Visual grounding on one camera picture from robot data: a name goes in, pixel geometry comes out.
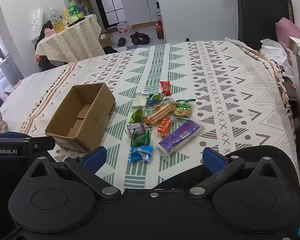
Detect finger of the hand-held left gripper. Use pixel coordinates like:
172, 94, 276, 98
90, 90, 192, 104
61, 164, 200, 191
30, 137, 56, 154

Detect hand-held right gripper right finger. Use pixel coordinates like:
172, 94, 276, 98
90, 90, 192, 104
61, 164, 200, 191
189, 147, 287, 197

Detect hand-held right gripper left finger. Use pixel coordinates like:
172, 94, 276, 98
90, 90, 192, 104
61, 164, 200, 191
22, 146, 122, 198

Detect brown cardboard box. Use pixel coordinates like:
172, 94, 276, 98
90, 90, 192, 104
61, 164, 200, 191
44, 82, 116, 153

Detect purple tissue pack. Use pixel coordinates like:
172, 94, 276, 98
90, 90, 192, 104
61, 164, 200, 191
156, 119, 205, 158

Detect blue snack packet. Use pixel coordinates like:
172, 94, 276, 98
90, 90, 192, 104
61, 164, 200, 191
129, 145, 154, 163

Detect dark green snack packet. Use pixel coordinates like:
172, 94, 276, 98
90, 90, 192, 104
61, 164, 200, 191
130, 131, 151, 147

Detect purple grey snack packet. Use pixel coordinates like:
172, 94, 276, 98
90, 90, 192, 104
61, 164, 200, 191
125, 122, 147, 139

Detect green-edged round cracker packet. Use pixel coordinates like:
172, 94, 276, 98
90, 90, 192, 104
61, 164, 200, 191
174, 99, 197, 119

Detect orange snack packet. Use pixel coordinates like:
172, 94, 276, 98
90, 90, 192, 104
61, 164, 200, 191
157, 117, 174, 137

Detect bright green snack packet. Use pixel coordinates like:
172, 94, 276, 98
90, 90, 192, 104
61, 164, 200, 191
128, 109, 147, 124

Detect clear breadstick packet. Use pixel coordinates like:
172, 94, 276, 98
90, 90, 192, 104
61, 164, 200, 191
145, 99, 178, 125

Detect white snack packet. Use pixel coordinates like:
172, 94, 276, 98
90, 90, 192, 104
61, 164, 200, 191
131, 94, 148, 109

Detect teal snack packet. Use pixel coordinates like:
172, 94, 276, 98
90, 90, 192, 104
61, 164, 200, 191
146, 92, 165, 108

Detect red snack packet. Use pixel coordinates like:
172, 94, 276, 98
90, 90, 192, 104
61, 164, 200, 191
159, 81, 172, 95

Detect white bed sheet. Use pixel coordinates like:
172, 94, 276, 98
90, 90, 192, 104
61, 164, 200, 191
0, 64, 73, 133

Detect grey appliance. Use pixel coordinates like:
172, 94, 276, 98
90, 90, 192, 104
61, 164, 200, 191
0, 54, 23, 85

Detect black clothes on chair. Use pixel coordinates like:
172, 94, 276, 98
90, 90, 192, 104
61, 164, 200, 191
34, 20, 59, 70

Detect round table with dotted cloth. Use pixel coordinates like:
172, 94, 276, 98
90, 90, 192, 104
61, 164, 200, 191
35, 14, 107, 63

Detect small cardboard box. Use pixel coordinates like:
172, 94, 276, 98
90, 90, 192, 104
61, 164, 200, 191
99, 31, 113, 48

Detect clear bottle with yellow liquid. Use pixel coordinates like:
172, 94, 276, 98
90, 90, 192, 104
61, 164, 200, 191
49, 7, 65, 33

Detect white crumpled cloth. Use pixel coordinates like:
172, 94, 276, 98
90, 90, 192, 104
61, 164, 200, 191
260, 39, 294, 65

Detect black remote control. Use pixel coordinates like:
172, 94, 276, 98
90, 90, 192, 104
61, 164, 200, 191
67, 17, 86, 27

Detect green tissue pack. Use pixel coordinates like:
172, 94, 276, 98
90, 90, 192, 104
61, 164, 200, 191
66, 15, 84, 25

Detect pink and white plastic bag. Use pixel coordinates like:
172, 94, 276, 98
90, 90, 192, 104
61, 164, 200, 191
117, 21, 132, 34

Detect green soda bottle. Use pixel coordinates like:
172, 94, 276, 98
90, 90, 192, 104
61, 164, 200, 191
67, 0, 78, 18

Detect red-brown bottle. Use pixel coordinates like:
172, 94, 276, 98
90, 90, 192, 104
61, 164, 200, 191
156, 19, 165, 40

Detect pink cloth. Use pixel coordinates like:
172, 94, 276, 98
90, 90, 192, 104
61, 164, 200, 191
275, 17, 300, 55

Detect black flat panel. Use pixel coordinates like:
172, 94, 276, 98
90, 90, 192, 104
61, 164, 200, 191
237, 0, 294, 52

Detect black-framed sliding door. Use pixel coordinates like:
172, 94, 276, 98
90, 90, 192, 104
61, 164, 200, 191
90, 0, 123, 28

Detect white kitchen cabinet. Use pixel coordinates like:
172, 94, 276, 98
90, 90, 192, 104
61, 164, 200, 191
119, 0, 159, 27

